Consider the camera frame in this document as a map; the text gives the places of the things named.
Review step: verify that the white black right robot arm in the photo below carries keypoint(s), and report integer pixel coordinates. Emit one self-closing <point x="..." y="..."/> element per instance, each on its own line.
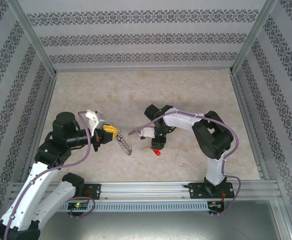
<point x="181" y="120"/>

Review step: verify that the circuit board with green light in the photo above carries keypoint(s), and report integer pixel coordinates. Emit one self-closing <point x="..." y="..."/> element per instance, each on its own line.
<point x="78" y="205"/>

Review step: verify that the large metal keyring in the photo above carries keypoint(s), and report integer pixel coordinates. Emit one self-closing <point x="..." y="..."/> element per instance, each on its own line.
<point x="124" y="145"/>

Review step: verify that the aluminium frame cross bar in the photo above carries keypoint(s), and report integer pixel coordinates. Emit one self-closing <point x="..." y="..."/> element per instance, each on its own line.
<point x="143" y="69"/>

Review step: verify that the red key tag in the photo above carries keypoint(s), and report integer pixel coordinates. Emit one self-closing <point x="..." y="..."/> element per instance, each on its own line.
<point x="157" y="152"/>

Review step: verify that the aluminium frame post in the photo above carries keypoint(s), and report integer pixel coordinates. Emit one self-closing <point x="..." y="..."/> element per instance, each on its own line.
<point x="254" y="37"/>
<point x="33" y="37"/>

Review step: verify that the aluminium side rail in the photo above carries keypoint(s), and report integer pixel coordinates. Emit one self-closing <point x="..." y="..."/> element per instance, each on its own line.
<point x="241" y="100"/>
<point x="47" y="100"/>

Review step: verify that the aluminium mounting rail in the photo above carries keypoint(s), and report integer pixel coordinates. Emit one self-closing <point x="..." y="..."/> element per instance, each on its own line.
<point x="146" y="190"/>

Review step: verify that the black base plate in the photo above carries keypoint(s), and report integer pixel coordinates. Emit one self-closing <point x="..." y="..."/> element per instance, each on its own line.
<point x="196" y="191"/>
<point x="93" y="191"/>

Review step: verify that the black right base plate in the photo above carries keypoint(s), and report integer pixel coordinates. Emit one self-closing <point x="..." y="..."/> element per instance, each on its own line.
<point x="196" y="191"/>

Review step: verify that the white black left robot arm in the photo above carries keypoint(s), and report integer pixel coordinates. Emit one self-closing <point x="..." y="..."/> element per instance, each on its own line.
<point x="36" y="185"/>

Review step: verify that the small circuit board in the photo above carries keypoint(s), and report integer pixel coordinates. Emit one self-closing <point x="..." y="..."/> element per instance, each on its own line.
<point x="214" y="204"/>

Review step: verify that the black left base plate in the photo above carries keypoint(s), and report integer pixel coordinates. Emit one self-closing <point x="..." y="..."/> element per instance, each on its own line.
<point x="93" y="191"/>

